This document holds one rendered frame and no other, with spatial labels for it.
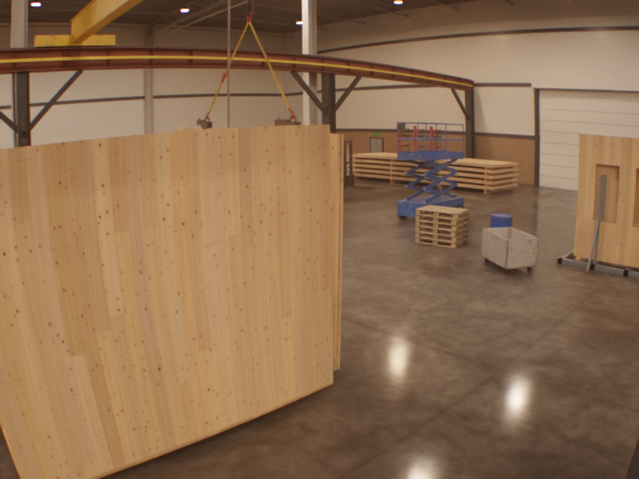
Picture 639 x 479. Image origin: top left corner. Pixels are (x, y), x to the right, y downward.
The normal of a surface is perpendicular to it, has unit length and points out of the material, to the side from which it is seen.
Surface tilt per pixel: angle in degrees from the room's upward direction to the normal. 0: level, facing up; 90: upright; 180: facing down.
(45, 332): 90
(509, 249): 90
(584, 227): 90
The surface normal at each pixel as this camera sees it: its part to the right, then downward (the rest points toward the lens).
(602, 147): -0.72, 0.16
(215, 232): 0.70, 0.15
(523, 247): 0.17, 0.21
